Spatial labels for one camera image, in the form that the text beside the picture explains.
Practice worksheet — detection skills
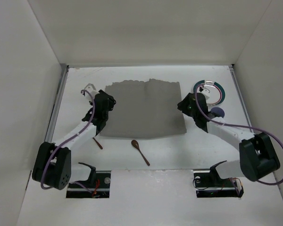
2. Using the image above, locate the white plate green rim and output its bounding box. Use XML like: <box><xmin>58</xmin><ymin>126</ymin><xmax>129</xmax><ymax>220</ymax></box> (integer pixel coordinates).
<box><xmin>192</xmin><ymin>80</ymin><xmax>225</xmax><ymax>107</ymax></box>

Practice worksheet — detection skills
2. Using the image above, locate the purple plastic cup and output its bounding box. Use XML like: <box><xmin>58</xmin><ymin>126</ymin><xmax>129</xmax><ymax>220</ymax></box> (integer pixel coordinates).
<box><xmin>211</xmin><ymin>107</ymin><xmax>225</xmax><ymax>118</ymax></box>

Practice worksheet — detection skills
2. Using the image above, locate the grey cloth placemat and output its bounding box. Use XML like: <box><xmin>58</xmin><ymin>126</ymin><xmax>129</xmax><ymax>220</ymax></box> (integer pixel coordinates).
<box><xmin>100</xmin><ymin>79</ymin><xmax>187</xmax><ymax>139</ymax></box>

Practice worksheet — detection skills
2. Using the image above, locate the brown wooden fork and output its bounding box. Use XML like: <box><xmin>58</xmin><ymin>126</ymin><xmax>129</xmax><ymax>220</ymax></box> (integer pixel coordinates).
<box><xmin>92</xmin><ymin>137</ymin><xmax>103</xmax><ymax>150</ymax></box>

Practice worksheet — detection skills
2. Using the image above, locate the brown wooden spoon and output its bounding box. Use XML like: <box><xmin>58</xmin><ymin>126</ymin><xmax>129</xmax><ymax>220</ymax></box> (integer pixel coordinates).
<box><xmin>131</xmin><ymin>140</ymin><xmax>150</xmax><ymax>166</ymax></box>

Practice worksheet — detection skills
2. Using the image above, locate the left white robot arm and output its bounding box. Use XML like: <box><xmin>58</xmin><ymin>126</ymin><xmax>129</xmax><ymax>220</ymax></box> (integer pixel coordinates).
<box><xmin>32</xmin><ymin>88</ymin><xmax>116</xmax><ymax>190</ymax></box>

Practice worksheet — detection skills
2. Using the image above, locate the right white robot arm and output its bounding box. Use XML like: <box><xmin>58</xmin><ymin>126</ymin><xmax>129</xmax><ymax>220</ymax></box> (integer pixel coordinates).
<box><xmin>177</xmin><ymin>93</ymin><xmax>280</xmax><ymax>182</ymax></box>

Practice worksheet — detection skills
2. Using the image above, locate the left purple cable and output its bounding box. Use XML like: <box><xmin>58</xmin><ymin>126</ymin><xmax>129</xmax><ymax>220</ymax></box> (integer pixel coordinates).
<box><xmin>40</xmin><ymin>89</ymin><xmax>97</xmax><ymax>190</ymax></box>

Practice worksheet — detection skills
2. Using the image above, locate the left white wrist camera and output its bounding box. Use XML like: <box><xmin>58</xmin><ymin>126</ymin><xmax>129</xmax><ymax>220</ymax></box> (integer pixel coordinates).
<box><xmin>81</xmin><ymin>83</ymin><xmax>99</xmax><ymax>97</ymax></box>

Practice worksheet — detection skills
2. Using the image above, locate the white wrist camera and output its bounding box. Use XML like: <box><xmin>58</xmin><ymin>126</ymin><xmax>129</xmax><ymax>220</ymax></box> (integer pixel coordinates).
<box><xmin>199</xmin><ymin>85</ymin><xmax>210</xmax><ymax>99</ymax></box>
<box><xmin>81</xmin><ymin>83</ymin><xmax>99</xmax><ymax>97</ymax></box>

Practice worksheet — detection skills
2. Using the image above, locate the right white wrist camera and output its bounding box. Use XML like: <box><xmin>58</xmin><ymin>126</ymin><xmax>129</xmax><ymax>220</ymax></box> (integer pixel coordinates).
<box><xmin>199</xmin><ymin>85</ymin><xmax>210</xmax><ymax>99</ymax></box>

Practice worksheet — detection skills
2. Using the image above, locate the right aluminium table rail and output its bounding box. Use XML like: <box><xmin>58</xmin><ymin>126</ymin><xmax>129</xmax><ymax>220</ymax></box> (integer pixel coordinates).
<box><xmin>229</xmin><ymin>64</ymin><xmax>252</xmax><ymax>126</ymax></box>

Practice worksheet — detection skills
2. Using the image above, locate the aluminium table rail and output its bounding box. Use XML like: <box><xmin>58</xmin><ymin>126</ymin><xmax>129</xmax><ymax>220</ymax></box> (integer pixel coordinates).
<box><xmin>229</xmin><ymin>64</ymin><xmax>252</xmax><ymax>126</ymax></box>
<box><xmin>44</xmin><ymin>64</ymin><xmax>69</xmax><ymax>142</ymax></box>

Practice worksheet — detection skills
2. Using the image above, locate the left aluminium table rail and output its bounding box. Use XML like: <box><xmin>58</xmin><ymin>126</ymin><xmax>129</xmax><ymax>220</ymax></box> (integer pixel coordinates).
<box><xmin>44</xmin><ymin>64</ymin><xmax>69</xmax><ymax>142</ymax></box>

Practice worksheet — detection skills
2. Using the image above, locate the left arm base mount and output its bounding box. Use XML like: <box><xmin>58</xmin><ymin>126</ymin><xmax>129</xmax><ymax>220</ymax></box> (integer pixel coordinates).
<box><xmin>66</xmin><ymin>162</ymin><xmax>111</xmax><ymax>199</ymax></box>

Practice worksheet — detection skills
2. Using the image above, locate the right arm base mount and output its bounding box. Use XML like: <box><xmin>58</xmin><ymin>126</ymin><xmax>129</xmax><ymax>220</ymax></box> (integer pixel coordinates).
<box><xmin>192</xmin><ymin>161</ymin><xmax>244</xmax><ymax>198</ymax></box>

